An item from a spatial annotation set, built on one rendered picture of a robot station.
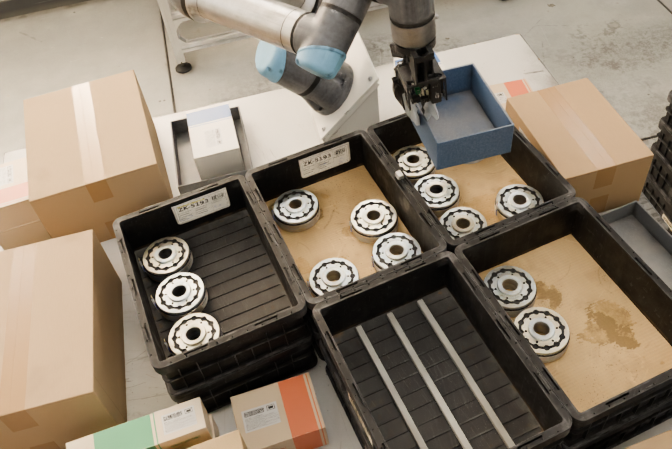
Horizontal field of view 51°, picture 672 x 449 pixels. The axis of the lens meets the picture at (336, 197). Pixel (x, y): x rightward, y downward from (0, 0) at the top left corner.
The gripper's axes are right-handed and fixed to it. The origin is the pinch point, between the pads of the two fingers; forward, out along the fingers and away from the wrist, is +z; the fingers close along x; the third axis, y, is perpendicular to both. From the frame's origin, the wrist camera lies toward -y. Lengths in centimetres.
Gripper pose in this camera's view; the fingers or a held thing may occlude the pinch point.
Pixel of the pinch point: (420, 116)
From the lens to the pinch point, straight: 136.5
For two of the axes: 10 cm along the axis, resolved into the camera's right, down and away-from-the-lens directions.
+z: 1.7, 6.5, 7.4
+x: 9.6, -2.8, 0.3
